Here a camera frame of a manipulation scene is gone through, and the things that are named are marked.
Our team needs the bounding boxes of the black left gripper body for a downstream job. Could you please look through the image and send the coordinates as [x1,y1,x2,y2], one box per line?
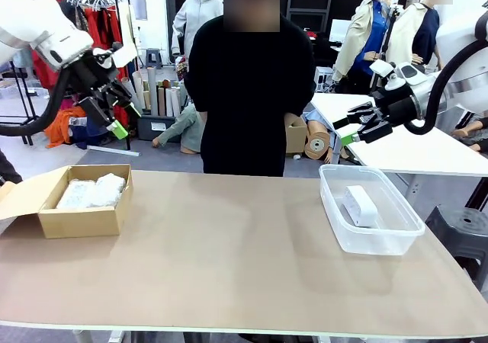
[70,51,119,100]

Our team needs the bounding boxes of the open brown cardboard box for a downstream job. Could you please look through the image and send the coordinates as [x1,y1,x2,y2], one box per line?
[0,163,134,240]

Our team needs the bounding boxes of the black metal clothes rack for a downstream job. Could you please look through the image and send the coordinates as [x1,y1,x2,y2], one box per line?
[40,0,133,152]

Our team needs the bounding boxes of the colourful printed packet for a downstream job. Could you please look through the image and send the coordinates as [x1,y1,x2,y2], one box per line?
[175,57,191,81]

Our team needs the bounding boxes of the white background table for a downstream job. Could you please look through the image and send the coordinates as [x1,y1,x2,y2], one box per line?
[310,92,488,203]

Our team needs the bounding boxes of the white metal floor bar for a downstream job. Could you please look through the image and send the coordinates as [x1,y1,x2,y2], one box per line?
[86,144,140,157]

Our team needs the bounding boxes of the low black rack frame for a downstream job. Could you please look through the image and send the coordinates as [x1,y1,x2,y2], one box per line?
[0,59,39,146]

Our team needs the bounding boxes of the brown paper roll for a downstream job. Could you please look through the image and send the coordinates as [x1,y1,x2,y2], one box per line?
[303,129,331,162]

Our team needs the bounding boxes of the black plastic stool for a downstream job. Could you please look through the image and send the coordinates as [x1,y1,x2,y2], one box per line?
[425,204,488,281]

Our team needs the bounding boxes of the small background cardboard box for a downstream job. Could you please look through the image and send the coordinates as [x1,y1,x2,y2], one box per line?
[284,114,308,155]

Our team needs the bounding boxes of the clear plastic container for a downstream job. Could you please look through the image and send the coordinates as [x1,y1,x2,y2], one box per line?
[318,163,426,256]

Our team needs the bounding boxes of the black metal shelving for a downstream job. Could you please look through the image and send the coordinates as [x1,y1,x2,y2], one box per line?
[284,0,337,35]

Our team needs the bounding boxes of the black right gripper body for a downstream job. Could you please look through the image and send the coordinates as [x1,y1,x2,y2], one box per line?
[371,85,422,129]

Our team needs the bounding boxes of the beige cardboard tube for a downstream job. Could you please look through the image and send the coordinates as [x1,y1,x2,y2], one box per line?
[131,71,146,111]

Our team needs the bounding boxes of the black tripod pole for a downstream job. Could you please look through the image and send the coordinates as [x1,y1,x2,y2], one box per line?
[377,3,405,81]

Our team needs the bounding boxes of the mannequin in cream jacket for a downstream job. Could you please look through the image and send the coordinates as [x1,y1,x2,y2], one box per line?
[388,0,441,73]

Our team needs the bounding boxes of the tall grey upright tube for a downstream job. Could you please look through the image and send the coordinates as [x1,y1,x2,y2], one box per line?
[147,66,159,117]

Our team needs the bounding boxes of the white rectangular box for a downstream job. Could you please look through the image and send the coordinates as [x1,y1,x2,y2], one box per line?
[342,184,379,228]

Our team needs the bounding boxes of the long red hanging dress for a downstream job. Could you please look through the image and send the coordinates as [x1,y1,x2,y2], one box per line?
[82,6,130,129]

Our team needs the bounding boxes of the dark blue cloth pile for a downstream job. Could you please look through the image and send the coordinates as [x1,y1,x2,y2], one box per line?
[69,116,102,149]

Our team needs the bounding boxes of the lying mannequin in grey-green clothes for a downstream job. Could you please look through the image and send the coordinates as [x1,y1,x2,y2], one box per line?
[152,104,204,155]

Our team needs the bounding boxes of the white computer case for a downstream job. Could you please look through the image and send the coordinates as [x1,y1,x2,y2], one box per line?
[314,66,336,92]

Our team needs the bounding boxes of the orange cloth pile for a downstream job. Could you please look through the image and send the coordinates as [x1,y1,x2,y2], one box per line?
[44,105,88,149]

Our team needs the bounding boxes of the grey storage bin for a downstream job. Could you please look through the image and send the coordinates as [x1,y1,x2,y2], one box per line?
[135,113,182,142]

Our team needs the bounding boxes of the lying mannequin in blue clothes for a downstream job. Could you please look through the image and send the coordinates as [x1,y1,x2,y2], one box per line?
[304,108,361,165]

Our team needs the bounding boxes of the mannequin in beige coat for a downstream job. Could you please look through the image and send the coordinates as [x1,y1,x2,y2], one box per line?
[332,0,405,92]

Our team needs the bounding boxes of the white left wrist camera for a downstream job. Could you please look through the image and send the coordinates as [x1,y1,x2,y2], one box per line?
[92,41,139,69]

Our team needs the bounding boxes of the black left arm hose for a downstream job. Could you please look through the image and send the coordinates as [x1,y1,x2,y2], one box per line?
[0,68,73,137]

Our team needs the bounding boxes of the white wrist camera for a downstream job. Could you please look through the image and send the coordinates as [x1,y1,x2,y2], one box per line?
[368,59,430,91]
[92,41,139,69]

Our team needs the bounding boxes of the black arm hose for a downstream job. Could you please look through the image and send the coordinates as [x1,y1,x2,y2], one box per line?
[0,68,73,137]
[403,40,488,135]

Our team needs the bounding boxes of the slanted grey cardboard tube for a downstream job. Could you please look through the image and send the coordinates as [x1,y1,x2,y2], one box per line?
[121,76,144,115]

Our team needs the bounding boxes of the small grey stool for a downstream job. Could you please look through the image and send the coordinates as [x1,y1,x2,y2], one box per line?
[146,48,164,70]

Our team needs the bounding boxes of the black right arm hose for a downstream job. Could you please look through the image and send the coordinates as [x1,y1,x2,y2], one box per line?
[403,40,488,135]

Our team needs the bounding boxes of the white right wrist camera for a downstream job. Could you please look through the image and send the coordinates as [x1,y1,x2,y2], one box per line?
[368,59,430,91]

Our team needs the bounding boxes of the bubble-wrapped clock with grey face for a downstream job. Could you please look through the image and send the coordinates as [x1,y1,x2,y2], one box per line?
[56,179,98,210]

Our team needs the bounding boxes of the person in black sweater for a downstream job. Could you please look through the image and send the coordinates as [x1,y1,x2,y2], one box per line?
[185,0,317,178]

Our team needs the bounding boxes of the fully white bubble-wrapped clock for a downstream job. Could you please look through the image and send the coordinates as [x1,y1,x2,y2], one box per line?
[91,172,127,208]

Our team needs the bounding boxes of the cream hanging garment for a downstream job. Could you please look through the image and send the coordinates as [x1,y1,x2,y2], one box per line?
[117,2,139,54]

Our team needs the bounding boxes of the white monitor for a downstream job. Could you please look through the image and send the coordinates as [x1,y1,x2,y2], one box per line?
[329,18,354,43]

